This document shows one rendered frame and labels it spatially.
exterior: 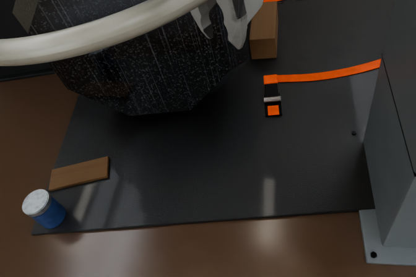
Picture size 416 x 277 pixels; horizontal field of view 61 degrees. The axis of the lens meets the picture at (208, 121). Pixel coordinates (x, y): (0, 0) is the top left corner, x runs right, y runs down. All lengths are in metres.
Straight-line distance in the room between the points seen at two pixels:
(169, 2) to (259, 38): 1.31
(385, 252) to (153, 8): 1.04
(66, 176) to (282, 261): 0.92
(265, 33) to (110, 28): 1.37
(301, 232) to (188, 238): 0.38
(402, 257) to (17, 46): 1.13
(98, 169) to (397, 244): 1.10
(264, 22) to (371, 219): 1.00
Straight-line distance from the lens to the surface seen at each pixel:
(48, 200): 1.42
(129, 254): 1.34
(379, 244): 1.25
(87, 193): 1.51
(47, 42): 0.41
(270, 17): 1.80
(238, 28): 0.43
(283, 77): 1.64
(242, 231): 1.26
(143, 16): 0.39
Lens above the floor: 1.16
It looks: 48 degrees down
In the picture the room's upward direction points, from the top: 17 degrees counter-clockwise
